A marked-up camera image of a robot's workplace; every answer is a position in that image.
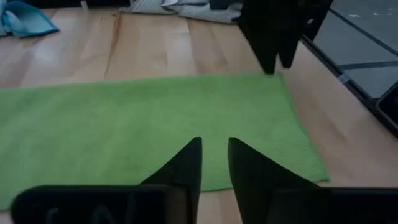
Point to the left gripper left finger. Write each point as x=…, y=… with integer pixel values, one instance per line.
x=186, y=174

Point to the green microfiber towel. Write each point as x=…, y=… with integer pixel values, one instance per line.
x=124, y=124

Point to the grey waffle microfiber towel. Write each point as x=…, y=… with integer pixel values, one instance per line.
x=192, y=12

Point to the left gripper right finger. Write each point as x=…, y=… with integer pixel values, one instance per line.
x=252, y=180

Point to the light blue microfiber towel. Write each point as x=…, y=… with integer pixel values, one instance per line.
x=28, y=21

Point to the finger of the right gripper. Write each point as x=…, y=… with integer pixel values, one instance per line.
x=287, y=40
x=262, y=40

